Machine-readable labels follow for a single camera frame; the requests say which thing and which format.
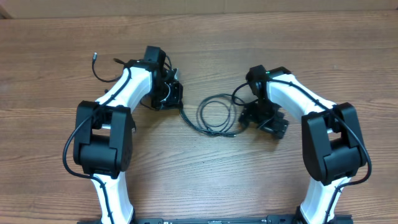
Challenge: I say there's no black USB cable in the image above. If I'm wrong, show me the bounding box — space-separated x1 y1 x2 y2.
178 93 246 138

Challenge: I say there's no black cable with barrel plug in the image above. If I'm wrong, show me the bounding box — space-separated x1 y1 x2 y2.
91 52 125 83

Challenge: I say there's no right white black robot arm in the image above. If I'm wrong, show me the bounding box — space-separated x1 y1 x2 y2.
239 65 372 223

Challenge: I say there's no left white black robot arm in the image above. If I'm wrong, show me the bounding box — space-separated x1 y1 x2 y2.
62 46 183 223

